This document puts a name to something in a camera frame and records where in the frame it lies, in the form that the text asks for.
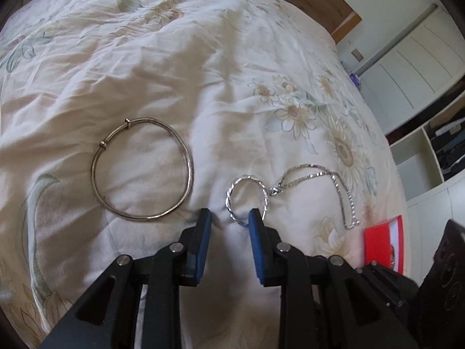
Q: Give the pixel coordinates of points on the wooden headboard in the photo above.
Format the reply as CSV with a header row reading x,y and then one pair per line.
x,y
327,3

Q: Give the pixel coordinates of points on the white shelving unit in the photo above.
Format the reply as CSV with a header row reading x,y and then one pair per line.
x,y
414,167

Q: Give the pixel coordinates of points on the thin silver bangle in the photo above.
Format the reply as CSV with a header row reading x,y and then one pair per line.
x,y
128,121

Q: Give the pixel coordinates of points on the twisted silver hoop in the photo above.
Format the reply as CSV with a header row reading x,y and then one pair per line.
x,y
230,200

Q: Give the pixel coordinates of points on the purple object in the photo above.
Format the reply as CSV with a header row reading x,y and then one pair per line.
x,y
354,79

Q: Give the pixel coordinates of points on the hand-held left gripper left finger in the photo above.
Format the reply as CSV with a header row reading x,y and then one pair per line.
x,y
203,240

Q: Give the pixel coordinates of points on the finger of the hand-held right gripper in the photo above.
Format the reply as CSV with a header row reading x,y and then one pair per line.
x,y
392,283

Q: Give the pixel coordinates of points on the dark hanging clothes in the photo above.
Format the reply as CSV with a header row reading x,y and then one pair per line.
x,y
450,145

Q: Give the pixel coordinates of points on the red cardboard box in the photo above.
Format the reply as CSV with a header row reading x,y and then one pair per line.
x,y
377,240

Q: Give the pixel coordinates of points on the white wardrobe door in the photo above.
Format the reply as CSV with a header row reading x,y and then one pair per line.
x,y
410,65

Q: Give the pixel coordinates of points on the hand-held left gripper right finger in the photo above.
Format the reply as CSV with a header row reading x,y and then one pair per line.
x,y
256,247

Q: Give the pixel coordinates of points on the wall switch plate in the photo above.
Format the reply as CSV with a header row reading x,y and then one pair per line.
x,y
358,54

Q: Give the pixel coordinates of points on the floral cream bed blanket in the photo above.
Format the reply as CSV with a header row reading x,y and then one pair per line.
x,y
145,61

